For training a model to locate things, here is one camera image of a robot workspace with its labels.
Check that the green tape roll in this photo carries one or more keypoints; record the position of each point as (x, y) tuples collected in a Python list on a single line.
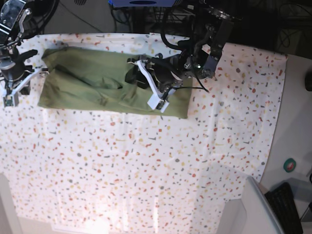
[(289, 165)]

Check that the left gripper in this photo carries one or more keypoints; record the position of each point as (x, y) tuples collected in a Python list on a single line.
[(166, 71)]

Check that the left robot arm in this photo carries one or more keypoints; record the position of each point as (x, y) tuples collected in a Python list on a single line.
[(210, 23)]

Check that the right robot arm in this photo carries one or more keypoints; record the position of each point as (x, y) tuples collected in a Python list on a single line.
[(20, 20)]

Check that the terrazzo patterned tablecloth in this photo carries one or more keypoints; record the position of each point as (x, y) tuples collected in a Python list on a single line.
[(108, 172)]

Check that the grey plastic bin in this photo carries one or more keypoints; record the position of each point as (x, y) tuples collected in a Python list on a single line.
[(250, 214)]

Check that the black keyboard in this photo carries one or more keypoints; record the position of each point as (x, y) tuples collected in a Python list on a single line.
[(281, 200)]

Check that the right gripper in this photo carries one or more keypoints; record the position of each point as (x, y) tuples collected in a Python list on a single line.
[(13, 68)]

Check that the green t-shirt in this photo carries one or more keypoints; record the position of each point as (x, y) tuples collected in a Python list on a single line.
[(83, 79)]

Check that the black object at right edge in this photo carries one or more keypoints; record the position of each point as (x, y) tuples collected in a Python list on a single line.
[(308, 81)]

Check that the blue box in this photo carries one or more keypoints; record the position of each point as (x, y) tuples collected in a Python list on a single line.
[(144, 3)]

